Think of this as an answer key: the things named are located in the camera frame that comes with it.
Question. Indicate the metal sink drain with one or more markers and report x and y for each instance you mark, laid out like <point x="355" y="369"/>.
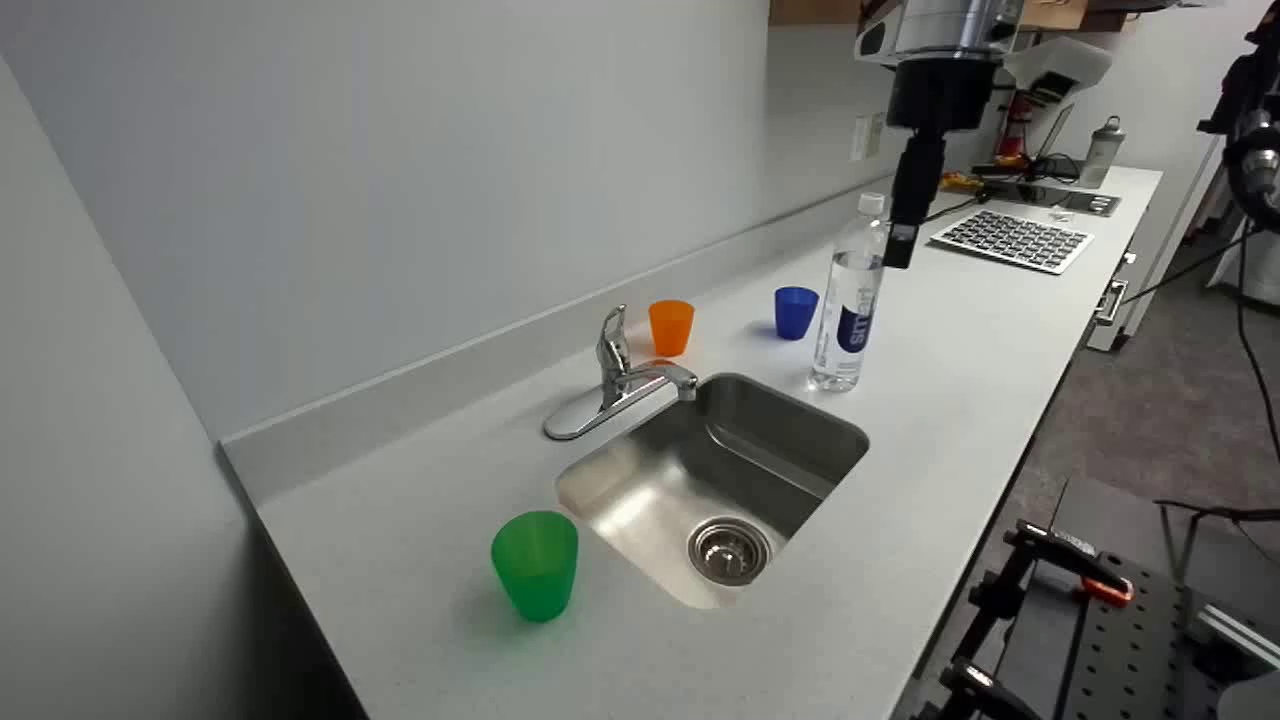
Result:
<point x="731" y="548"/>

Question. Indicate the chrome faucet with base plate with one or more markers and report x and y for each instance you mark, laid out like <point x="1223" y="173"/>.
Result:
<point x="626" y="391"/>

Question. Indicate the stainless steel sink basin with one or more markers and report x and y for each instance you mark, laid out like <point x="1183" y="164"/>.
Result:
<point x="746" y="444"/>

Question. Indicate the black flat pad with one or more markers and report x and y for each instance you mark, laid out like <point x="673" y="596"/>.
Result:
<point x="1063" y="198"/>

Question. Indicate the clear water bottle blue label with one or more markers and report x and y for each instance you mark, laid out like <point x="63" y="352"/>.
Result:
<point x="849" y="323"/>

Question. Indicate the orange plastic cup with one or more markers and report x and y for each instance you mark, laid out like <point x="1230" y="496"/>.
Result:
<point x="669" y="325"/>

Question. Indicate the white machine housing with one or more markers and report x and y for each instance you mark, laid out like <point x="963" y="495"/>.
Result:
<point x="1063" y="62"/>

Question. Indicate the green plastic cup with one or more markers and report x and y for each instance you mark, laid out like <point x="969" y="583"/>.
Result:
<point x="538" y="565"/>

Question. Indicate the black clamp with orange grip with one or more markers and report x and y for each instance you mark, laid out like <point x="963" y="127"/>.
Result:
<point x="1078" y="560"/>

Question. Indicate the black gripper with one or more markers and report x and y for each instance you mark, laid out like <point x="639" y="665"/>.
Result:
<point x="940" y="91"/>

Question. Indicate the blue plastic cup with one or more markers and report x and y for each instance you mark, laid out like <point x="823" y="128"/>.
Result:
<point x="792" y="314"/>

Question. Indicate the silver metal bottle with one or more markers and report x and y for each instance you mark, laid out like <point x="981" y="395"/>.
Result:
<point x="1100" y="154"/>

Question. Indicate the black perforated work table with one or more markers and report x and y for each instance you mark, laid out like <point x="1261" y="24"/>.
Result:
<point x="1133" y="652"/>

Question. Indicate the white computer keyboard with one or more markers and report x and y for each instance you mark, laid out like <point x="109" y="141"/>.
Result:
<point x="1010" y="242"/>

